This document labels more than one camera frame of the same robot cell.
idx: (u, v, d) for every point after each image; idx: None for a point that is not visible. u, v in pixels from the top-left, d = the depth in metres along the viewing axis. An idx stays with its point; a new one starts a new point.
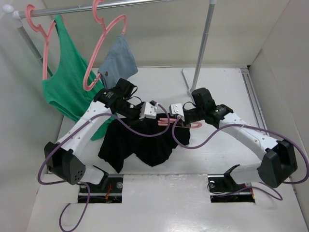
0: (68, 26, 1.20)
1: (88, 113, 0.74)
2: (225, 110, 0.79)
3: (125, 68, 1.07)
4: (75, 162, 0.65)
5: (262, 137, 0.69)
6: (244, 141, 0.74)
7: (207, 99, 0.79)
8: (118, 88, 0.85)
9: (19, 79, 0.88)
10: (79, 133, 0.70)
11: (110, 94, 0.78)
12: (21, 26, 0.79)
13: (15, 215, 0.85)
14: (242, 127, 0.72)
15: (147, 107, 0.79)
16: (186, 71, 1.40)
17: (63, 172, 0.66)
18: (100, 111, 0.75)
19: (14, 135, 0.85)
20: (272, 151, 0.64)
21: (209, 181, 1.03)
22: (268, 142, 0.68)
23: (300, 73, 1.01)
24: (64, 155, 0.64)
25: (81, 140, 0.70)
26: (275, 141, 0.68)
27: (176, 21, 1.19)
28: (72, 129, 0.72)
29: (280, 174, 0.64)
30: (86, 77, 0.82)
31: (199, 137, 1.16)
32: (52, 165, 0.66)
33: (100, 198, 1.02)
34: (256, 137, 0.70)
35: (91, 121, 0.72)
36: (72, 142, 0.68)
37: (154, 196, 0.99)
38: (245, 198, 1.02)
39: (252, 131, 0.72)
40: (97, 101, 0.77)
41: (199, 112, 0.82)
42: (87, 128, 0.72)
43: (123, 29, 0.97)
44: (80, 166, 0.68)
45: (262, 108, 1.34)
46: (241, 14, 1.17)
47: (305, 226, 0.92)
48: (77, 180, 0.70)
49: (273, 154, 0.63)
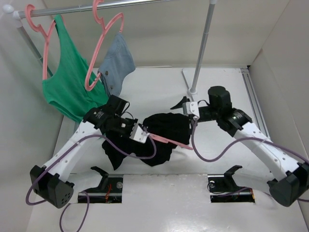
0: (68, 26, 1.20)
1: (76, 135, 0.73)
2: (243, 117, 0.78)
3: (124, 66, 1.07)
4: (61, 187, 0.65)
5: (283, 158, 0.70)
6: (261, 156, 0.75)
7: (226, 101, 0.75)
8: (109, 105, 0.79)
9: (19, 80, 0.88)
10: (66, 157, 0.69)
11: (100, 114, 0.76)
12: (21, 26, 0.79)
13: (15, 215, 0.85)
14: (262, 143, 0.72)
15: (137, 133, 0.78)
16: (186, 71, 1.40)
17: (49, 197, 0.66)
18: (89, 133, 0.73)
19: (14, 135, 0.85)
20: (293, 175, 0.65)
21: (209, 181, 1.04)
22: (288, 163, 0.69)
23: (300, 73, 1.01)
24: (50, 181, 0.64)
25: (69, 164, 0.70)
26: (295, 163, 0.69)
27: (176, 21, 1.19)
28: (59, 152, 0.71)
29: (294, 195, 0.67)
30: (88, 77, 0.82)
31: (199, 137, 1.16)
32: (38, 189, 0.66)
33: (100, 198, 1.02)
34: (276, 157, 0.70)
35: (79, 143, 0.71)
36: (59, 166, 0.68)
37: (154, 196, 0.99)
38: (245, 198, 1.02)
39: (273, 150, 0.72)
40: (86, 122, 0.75)
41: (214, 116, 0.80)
42: (75, 152, 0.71)
43: (120, 27, 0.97)
44: (67, 189, 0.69)
45: (262, 108, 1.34)
46: (241, 14, 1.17)
47: (304, 226, 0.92)
48: (64, 202, 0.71)
49: (293, 179, 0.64)
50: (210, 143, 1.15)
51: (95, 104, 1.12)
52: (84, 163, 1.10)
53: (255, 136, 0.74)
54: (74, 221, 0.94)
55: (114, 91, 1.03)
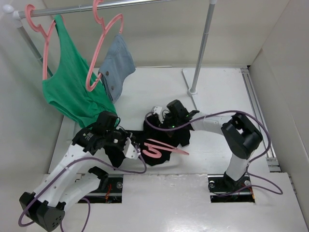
0: (68, 26, 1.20)
1: (65, 159, 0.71)
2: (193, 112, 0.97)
3: (124, 67, 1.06)
4: (52, 213, 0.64)
5: (220, 118, 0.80)
6: (212, 128, 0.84)
7: (179, 108, 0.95)
8: (99, 123, 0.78)
9: (19, 80, 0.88)
10: (56, 182, 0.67)
11: (89, 135, 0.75)
12: (21, 26, 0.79)
13: (15, 215, 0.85)
14: (204, 117, 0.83)
15: (130, 150, 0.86)
16: (187, 71, 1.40)
17: (40, 222, 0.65)
18: (78, 156, 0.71)
19: (14, 135, 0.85)
20: (228, 123, 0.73)
21: (209, 181, 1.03)
22: (224, 120, 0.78)
23: (300, 73, 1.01)
24: (40, 209, 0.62)
25: (58, 189, 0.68)
26: (231, 117, 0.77)
27: (176, 21, 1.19)
28: (48, 177, 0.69)
29: (244, 144, 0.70)
30: (89, 77, 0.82)
31: (198, 137, 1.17)
32: (28, 214, 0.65)
33: (101, 198, 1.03)
34: (215, 120, 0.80)
35: (68, 167, 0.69)
36: (48, 192, 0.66)
37: (154, 196, 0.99)
38: (246, 198, 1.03)
39: (212, 117, 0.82)
40: (75, 144, 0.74)
41: (175, 120, 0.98)
42: (64, 176, 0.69)
43: (120, 28, 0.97)
44: (59, 212, 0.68)
45: (262, 108, 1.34)
46: (241, 15, 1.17)
47: (305, 226, 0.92)
48: (56, 224, 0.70)
49: (229, 124, 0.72)
50: (208, 142, 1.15)
51: (95, 104, 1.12)
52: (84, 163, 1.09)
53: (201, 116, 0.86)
54: (75, 221, 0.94)
55: (115, 92, 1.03)
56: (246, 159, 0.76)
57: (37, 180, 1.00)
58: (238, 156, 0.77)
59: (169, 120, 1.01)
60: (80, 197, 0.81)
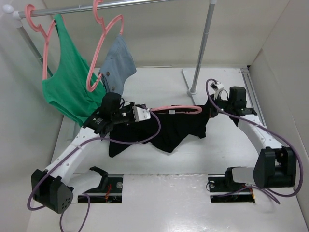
0: (68, 26, 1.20)
1: (76, 139, 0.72)
2: (250, 111, 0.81)
3: (125, 68, 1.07)
4: (63, 190, 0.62)
5: (269, 138, 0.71)
6: (253, 139, 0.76)
7: (240, 97, 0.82)
8: (104, 108, 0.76)
9: (19, 80, 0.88)
10: (68, 159, 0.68)
11: (100, 120, 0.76)
12: (21, 26, 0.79)
13: (15, 215, 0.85)
14: (256, 125, 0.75)
15: (139, 112, 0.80)
16: (186, 71, 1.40)
17: (50, 201, 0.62)
18: (89, 137, 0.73)
19: (14, 135, 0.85)
20: (271, 151, 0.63)
21: (209, 181, 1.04)
22: (272, 143, 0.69)
23: (300, 73, 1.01)
24: (52, 183, 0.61)
25: (70, 167, 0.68)
26: (281, 147, 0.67)
27: (176, 21, 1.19)
28: (60, 156, 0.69)
29: (270, 177, 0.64)
30: (90, 78, 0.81)
31: (210, 139, 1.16)
32: (37, 193, 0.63)
33: (100, 198, 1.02)
34: (262, 136, 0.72)
35: (81, 146, 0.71)
36: (61, 169, 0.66)
37: (154, 196, 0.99)
38: (245, 198, 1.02)
39: (263, 132, 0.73)
40: (86, 127, 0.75)
41: (228, 107, 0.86)
42: (77, 155, 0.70)
43: (120, 29, 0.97)
44: (68, 194, 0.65)
45: (261, 108, 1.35)
46: (241, 15, 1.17)
47: (304, 226, 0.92)
48: (64, 208, 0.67)
49: (271, 153, 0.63)
50: (219, 142, 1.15)
51: (95, 104, 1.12)
52: (84, 162, 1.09)
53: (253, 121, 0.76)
54: (74, 222, 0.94)
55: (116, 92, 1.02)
56: (257, 186, 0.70)
57: None
58: (255, 179, 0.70)
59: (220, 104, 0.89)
60: (82, 191, 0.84)
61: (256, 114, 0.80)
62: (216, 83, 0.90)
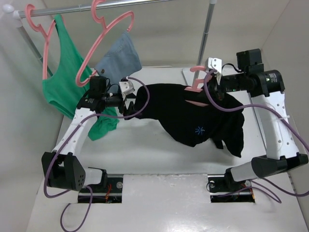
0: (68, 26, 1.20)
1: (75, 119, 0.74)
2: (276, 79, 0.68)
3: (127, 64, 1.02)
4: (77, 164, 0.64)
5: (287, 143, 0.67)
6: (266, 129, 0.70)
7: (254, 60, 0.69)
8: (93, 89, 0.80)
9: (19, 80, 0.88)
10: (74, 137, 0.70)
11: (92, 99, 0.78)
12: (21, 26, 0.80)
13: (15, 215, 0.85)
14: (278, 120, 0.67)
15: (121, 85, 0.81)
16: (187, 71, 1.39)
17: (67, 179, 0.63)
18: (88, 114, 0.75)
19: (14, 134, 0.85)
20: (285, 162, 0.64)
21: (209, 181, 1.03)
22: (288, 149, 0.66)
23: (300, 74, 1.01)
24: (65, 160, 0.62)
25: (77, 143, 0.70)
26: (296, 153, 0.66)
27: (176, 21, 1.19)
28: (64, 137, 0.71)
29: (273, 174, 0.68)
30: (79, 73, 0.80)
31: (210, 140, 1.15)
32: (52, 178, 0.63)
33: (100, 198, 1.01)
34: (281, 139, 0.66)
35: (82, 124, 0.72)
36: (69, 147, 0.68)
37: (154, 197, 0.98)
38: (245, 198, 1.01)
39: (284, 131, 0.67)
40: (80, 108, 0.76)
41: (241, 77, 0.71)
42: (80, 131, 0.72)
43: (129, 25, 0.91)
44: (81, 170, 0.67)
45: None
46: (242, 15, 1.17)
47: (305, 226, 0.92)
48: (79, 186, 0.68)
49: (283, 164, 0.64)
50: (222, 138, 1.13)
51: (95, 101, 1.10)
52: (84, 162, 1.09)
53: (276, 109, 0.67)
54: (73, 221, 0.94)
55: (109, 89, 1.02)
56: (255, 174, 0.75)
57: (36, 179, 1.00)
58: (252, 166, 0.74)
59: (230, 81, 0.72)
60: (88, 182, 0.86)
61: (282, 90, 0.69)
62: (213, 68, 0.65)
